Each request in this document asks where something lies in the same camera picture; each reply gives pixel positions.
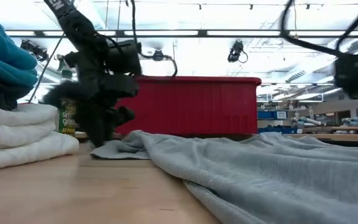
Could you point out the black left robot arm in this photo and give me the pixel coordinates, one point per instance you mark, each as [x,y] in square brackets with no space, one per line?
[79,28]

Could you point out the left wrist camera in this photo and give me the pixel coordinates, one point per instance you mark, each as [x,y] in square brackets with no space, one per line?
[124,57]

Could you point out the blue storage bin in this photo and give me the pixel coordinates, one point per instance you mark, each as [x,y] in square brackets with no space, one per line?
[272,114]

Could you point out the bright blue cloth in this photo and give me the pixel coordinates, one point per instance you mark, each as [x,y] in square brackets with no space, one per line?
[2,56]

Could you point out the black hanging device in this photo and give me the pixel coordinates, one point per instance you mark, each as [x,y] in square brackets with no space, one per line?
[36,50]

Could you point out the white towel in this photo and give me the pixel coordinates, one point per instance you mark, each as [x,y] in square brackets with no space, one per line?
[17,137]

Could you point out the grey shirt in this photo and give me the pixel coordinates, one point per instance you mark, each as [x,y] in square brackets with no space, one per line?
[259,174]

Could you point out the green cleaner spray bottle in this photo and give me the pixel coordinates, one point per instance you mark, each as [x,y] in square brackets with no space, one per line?
[67,118]

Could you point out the round black hanging camera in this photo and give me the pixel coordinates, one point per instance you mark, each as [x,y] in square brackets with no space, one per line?
[158,53]

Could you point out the black aluminium table frame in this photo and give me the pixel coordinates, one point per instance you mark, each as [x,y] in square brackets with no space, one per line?
[353,144]

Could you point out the red plastic laundry basket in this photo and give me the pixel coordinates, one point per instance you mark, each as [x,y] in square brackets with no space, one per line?
[197,105]

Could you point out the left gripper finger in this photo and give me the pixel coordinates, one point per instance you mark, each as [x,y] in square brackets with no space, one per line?
[124,115]
[98,127]

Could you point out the dark blue bin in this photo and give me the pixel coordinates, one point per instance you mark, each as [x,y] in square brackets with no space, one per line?
[277,129]

